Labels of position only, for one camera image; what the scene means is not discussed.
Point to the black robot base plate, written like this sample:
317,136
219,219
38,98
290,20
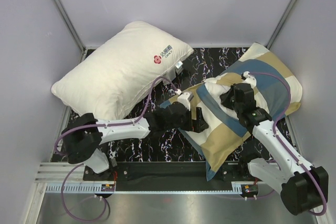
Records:
172,178

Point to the aluminium frame post right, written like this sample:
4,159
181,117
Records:
288,10

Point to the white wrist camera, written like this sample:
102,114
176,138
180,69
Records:
185,98
249,79

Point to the aluminium frame post left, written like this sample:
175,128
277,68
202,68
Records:
65,17

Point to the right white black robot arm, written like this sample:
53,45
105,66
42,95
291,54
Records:
301,186

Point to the plain white pillow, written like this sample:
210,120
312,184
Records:
118,74

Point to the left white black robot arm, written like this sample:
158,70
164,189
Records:
81,141

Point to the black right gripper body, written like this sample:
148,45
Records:
229,102

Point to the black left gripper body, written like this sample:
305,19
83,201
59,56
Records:
191,125

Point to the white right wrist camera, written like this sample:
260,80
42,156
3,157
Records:
249,79

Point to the blue beige patchwork pillowcase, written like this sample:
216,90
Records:
277,91

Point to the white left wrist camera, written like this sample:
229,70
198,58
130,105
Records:
185,98

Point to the aluminium frame post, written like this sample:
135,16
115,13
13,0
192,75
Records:
65,17
288,10

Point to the white slotted cable duct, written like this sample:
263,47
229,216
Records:
81,188

